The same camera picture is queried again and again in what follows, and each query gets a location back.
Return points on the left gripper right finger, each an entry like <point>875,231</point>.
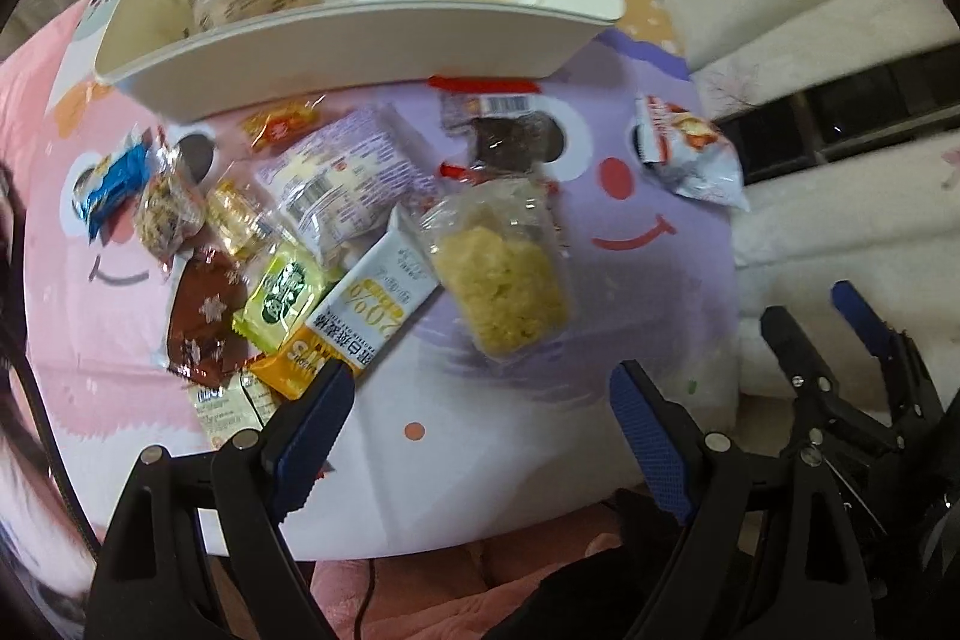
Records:
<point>765,548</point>

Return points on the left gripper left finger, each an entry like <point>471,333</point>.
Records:
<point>153,579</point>

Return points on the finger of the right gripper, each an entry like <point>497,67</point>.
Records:
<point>817,404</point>
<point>908,384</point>

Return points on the white red chip packet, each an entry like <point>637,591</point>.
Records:
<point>689,155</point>

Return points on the clear bag yellow rice cake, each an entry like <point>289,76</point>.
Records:
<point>493,248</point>

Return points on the white barcode snack packet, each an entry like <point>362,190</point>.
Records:
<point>243,402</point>

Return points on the brown flower snack packet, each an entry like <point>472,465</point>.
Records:
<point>199,343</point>

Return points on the pink blanket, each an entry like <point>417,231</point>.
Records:
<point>456,592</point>

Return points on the white yellow protein bar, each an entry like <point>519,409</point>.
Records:
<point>363,313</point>

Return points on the green yellow snack packet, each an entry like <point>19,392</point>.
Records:
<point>290,287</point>

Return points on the nut cluster clear wrapper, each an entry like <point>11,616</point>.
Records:
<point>170,210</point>

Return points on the gold wrapped candy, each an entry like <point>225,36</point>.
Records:
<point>236,217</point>

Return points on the dark brownie clear wrapper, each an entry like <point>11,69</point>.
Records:
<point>506,125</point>

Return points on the blue white snack packet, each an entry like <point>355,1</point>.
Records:
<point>118,176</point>

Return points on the white floral bedsheet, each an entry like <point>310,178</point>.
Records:
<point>845,115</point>

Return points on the clear wrapped white pastry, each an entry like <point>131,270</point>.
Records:
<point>343,180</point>

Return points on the orange red candy packet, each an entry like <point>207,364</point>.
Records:
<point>278,125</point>

